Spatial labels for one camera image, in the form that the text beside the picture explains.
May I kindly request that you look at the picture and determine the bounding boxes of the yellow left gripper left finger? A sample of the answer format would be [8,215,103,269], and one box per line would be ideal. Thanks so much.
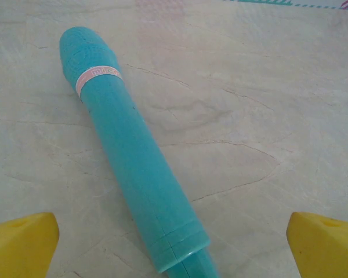
[0,211,61,278]

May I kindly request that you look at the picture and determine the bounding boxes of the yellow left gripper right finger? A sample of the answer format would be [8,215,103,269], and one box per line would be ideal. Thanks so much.
[286,211,348,278]

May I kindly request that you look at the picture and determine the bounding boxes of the teal toy microphone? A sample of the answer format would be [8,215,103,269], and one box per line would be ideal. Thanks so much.
[59,25,221,278]

